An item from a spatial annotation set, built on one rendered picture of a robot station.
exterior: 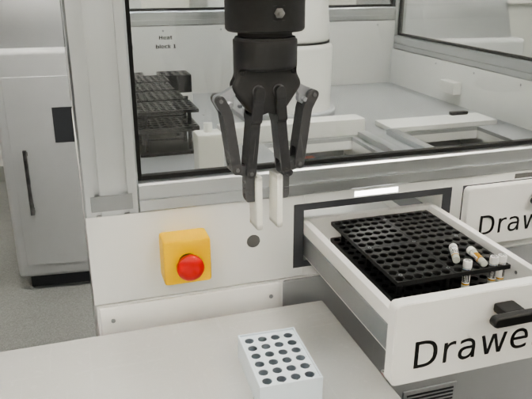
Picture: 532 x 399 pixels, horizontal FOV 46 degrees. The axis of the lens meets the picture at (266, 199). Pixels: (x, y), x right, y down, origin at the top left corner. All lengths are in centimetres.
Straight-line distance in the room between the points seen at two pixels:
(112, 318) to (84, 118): 32
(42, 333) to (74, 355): 158
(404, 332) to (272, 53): 35
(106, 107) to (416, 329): 51
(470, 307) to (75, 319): 200
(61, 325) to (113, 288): 158
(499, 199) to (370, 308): 43
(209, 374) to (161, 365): 7
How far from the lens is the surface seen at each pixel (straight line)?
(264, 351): 89
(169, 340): 99
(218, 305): 105
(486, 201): 117
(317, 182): 102
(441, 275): 88
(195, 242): 94
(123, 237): 97
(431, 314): 77
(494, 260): 93
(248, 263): 103
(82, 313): 264
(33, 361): 99
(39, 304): 276
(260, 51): 72
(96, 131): 92
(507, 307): 81
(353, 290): 88
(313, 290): 110
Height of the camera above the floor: 129
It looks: 20 degrees down
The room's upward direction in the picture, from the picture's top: straight up
